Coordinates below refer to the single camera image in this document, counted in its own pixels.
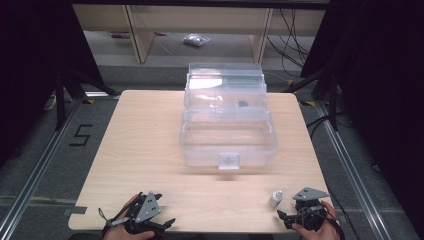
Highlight beige wooden shelf unit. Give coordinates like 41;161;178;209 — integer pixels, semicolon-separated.
72;3;326;65

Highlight black metal stand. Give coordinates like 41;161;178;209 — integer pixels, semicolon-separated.
281;65;340;133
54;65;122;132

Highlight black floor cable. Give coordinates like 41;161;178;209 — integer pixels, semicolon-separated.
305;113;354;138

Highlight person's right hand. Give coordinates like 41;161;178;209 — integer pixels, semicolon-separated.
291;200;341;240

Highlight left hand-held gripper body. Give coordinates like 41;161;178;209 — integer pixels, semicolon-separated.
124;191;164;235

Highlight clear plastic bag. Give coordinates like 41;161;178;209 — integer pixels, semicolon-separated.
182;33;212;48

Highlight black floor cables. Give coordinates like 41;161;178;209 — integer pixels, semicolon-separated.
265;8;312;70

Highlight dark curtain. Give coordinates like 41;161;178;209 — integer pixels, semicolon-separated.
0;0;105;168
299;0;424;233

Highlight person's left hand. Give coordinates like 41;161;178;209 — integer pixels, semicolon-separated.
102;194;156;240

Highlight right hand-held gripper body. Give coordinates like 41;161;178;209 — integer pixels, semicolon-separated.
290;186;331;232

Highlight small white bottle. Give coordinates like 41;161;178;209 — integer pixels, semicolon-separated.
268;190;284;208

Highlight aluminium floor rail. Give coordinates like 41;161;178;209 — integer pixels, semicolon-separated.
314;101;396;240
0;99;84;240

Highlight clear plastic storage box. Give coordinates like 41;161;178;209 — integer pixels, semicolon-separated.
179;62;279;171

